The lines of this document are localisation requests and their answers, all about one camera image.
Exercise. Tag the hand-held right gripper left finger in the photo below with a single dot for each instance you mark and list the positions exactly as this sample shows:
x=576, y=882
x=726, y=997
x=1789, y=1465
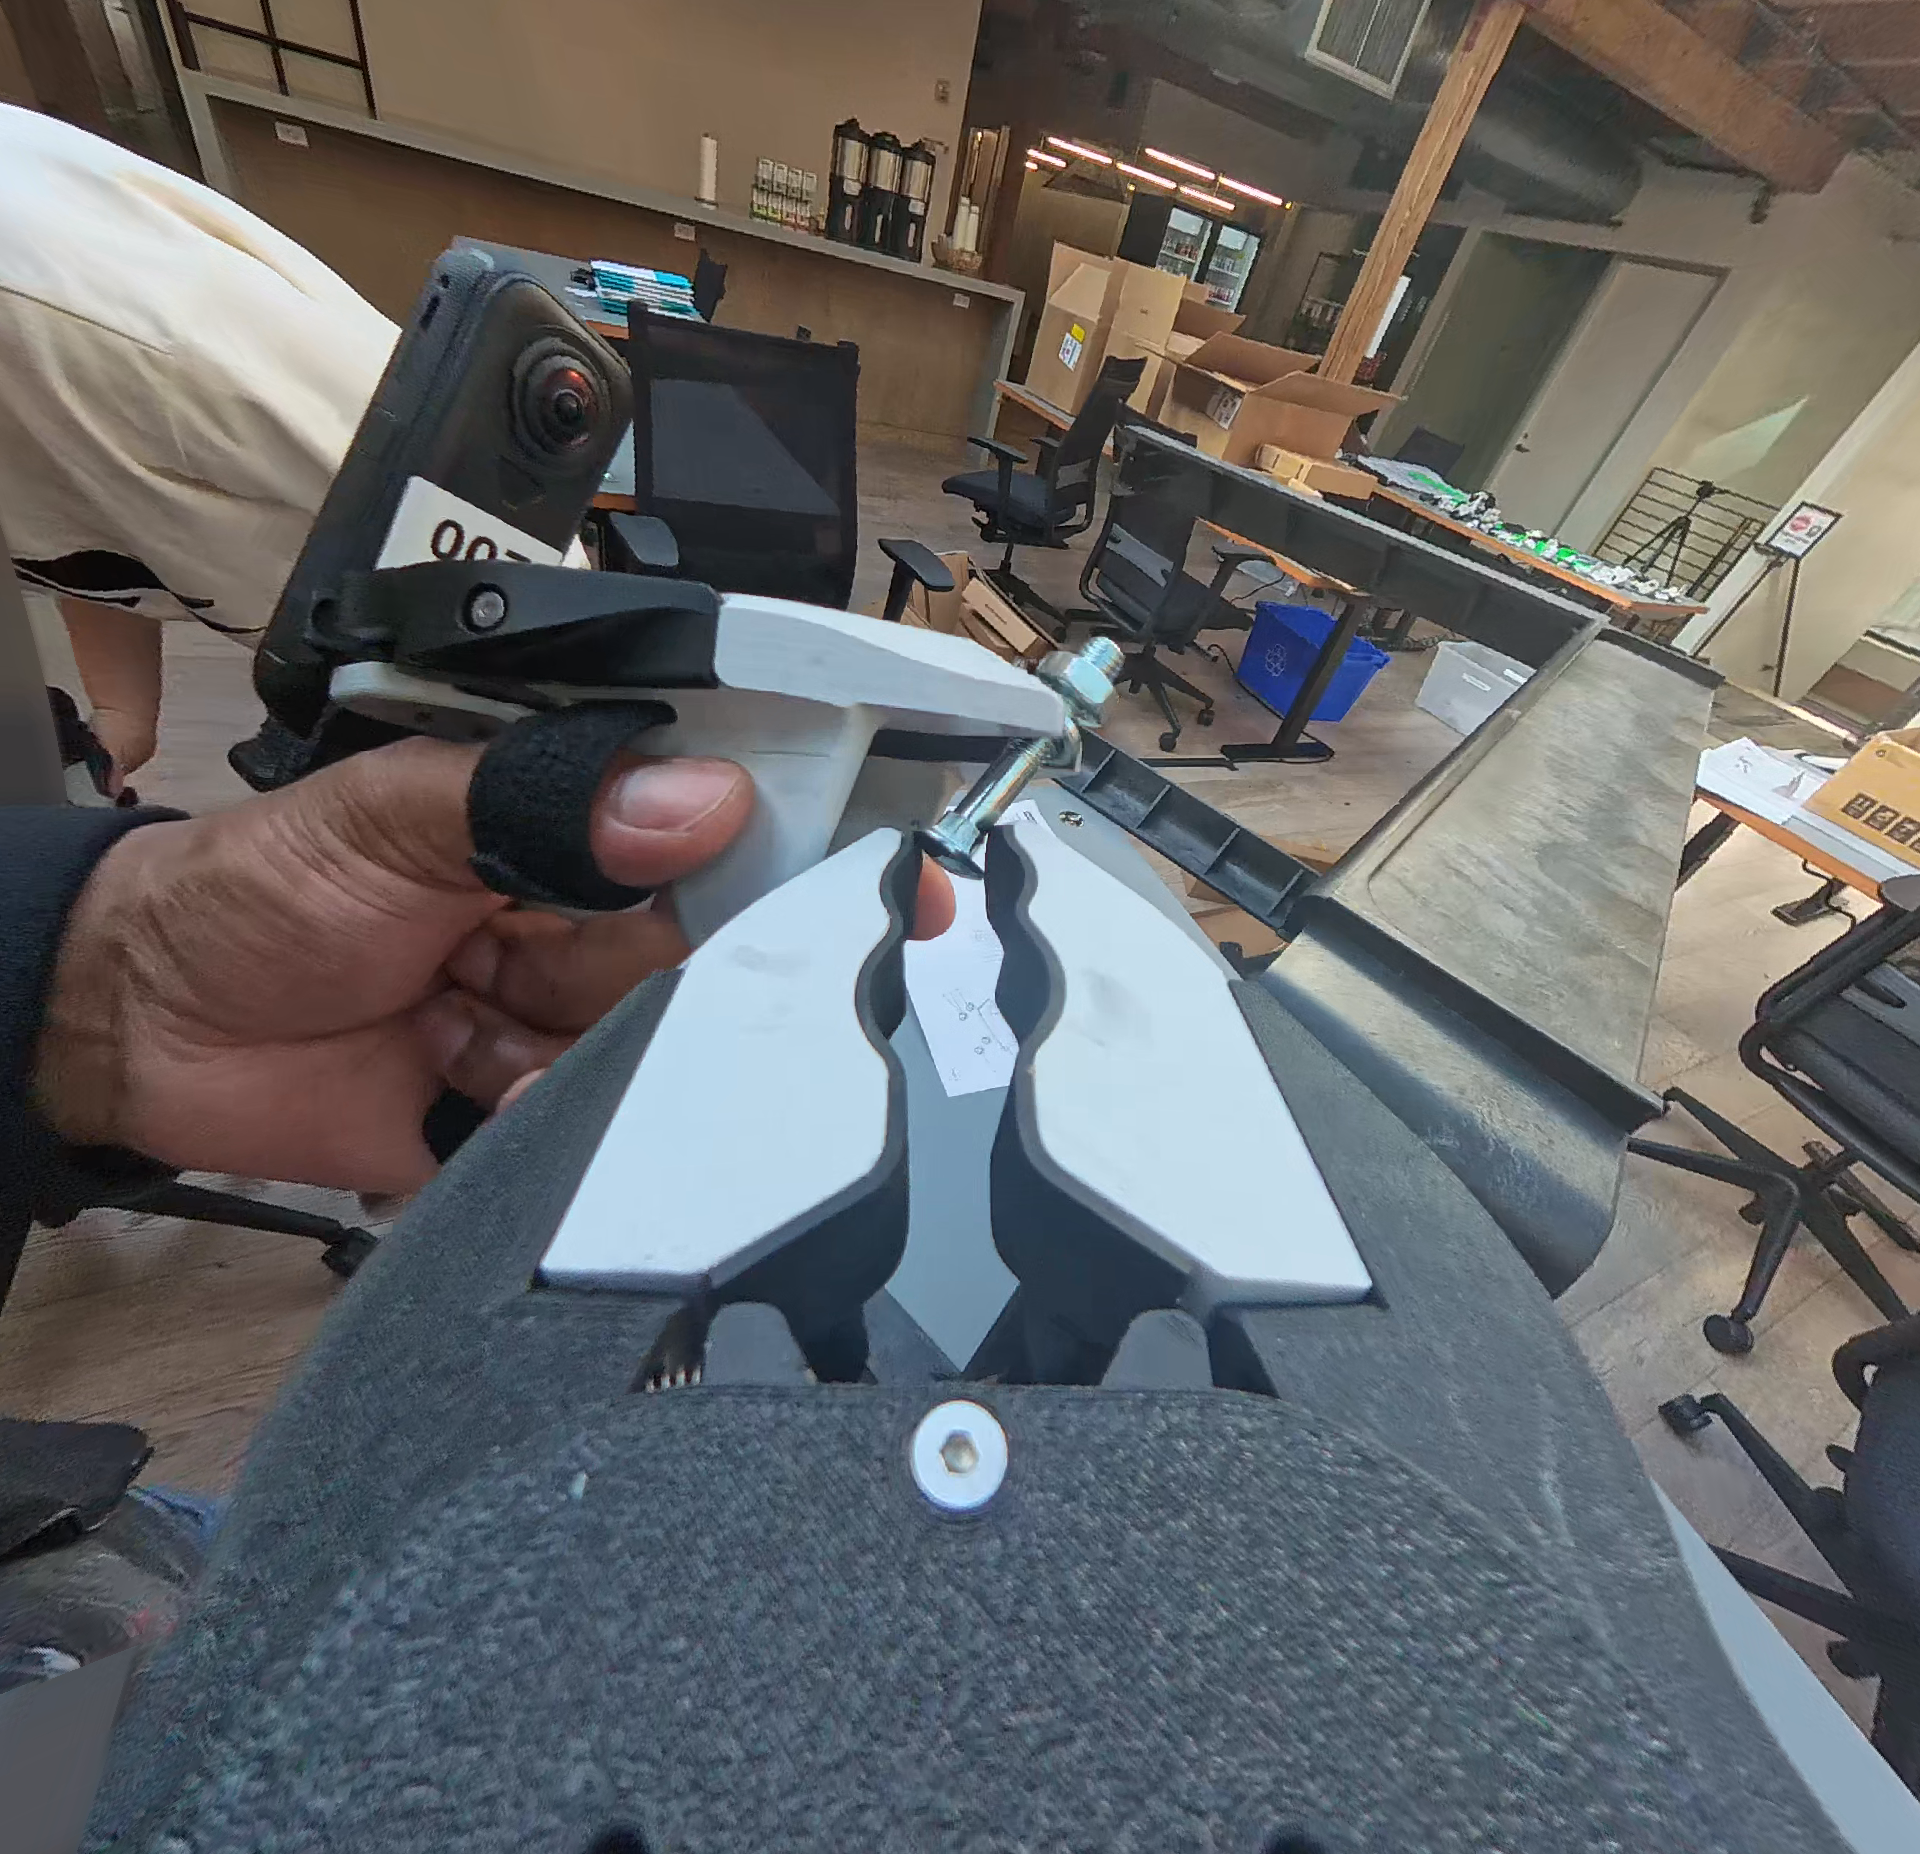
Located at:
x=750, y=1090

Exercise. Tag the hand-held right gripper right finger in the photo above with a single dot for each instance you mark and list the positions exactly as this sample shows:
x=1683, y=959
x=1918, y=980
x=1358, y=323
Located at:
x=1185, y=1121

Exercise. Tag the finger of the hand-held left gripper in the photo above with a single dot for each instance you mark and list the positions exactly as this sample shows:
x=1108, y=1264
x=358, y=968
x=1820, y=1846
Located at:
x=840, y=664

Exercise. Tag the silver bolt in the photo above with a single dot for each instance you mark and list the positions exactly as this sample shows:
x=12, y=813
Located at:
x=994, y=802

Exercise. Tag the silver nut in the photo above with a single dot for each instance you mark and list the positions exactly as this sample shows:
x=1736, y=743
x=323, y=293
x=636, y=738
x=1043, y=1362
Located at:
x=1073, y=685

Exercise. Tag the black plastic cart leg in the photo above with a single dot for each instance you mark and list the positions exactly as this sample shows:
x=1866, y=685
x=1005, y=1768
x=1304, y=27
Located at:
x=1185, y=819

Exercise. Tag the person's left forearm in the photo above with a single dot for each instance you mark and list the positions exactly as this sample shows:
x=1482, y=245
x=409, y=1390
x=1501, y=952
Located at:
x=45, y=1074

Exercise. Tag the cluttered wooden-edged desk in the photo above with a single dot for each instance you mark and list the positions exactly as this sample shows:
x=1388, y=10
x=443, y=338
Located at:
x=1529, y=550

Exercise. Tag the person's left hand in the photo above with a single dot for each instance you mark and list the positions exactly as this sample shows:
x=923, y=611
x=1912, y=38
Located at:
x=270, y=985

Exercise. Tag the white instruction sheet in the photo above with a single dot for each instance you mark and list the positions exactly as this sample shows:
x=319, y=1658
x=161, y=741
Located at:
x=976, y=1015

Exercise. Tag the black office chair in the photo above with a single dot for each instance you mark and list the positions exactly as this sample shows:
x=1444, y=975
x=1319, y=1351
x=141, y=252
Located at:
x=1845, y=1044
x=1155, y=594
x=1875, y=1465
x=1035, y=461
x=750, y=445

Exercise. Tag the open cardboard box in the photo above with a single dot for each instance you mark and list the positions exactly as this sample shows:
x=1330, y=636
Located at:
x=1261, y=400
x=1095, y=326

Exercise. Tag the long grey counter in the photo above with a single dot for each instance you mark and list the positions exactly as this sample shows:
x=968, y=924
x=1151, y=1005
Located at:
x=526, y=176

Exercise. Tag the black coffee dispenser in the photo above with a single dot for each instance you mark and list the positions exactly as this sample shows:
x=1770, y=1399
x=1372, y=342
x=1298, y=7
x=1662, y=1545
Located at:
x=919, y=205
x=848, y=188
x=883, y=198

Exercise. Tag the blue recycling bin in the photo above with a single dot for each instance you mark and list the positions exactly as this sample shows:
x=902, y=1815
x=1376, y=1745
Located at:
x=1314, y=670

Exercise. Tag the white plastic bin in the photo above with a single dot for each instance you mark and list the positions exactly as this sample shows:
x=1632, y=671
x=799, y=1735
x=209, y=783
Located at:
x=1470, y=692

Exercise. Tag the glass-door drinks fridge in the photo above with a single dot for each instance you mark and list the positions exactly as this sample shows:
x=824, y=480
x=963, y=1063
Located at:
x=1201, y=256

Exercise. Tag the cardboard box with black icons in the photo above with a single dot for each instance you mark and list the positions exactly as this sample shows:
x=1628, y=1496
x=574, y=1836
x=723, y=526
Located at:
x=1867, y=797

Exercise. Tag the glossy dark printed bag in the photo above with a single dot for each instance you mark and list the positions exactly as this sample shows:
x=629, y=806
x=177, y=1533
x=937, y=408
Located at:
x=92, y=1598

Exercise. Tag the ceiling air vent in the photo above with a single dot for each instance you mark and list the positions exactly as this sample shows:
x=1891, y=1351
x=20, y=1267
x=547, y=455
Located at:
x=1374, y=10

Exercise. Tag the small red white sign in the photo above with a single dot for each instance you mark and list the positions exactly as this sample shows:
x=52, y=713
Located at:
x=1811, y=531

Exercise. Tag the wooden post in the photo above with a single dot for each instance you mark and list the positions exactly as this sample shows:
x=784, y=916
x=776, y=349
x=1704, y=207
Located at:
x=1426, y=188

